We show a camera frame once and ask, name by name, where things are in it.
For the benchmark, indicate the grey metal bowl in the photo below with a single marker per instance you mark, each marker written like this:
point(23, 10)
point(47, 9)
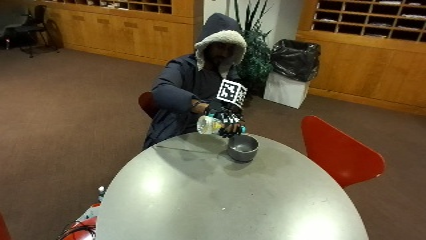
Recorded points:
point(243, 147)

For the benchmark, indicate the white marker cube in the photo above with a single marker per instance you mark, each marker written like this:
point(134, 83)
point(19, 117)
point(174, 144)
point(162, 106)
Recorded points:
point(232, 92)

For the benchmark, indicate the the person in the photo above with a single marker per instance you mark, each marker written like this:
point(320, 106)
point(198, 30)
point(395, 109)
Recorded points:
point(178, 86)

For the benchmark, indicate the white bin with black bag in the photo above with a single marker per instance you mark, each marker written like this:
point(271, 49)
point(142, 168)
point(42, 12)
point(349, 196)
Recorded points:
point(291, 71)

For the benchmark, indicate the green potted plant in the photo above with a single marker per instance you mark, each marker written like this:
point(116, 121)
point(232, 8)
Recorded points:
point(255, 56)

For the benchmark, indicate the small white bottle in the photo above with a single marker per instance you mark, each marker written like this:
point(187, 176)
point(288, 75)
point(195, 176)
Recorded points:
point(102, 193)

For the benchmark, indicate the wooden pigeonhole cabinet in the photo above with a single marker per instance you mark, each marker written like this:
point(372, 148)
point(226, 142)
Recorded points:
point(120, 28)
point(368, 50)

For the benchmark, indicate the black chair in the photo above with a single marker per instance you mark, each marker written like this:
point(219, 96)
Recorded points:
point(34, 28)

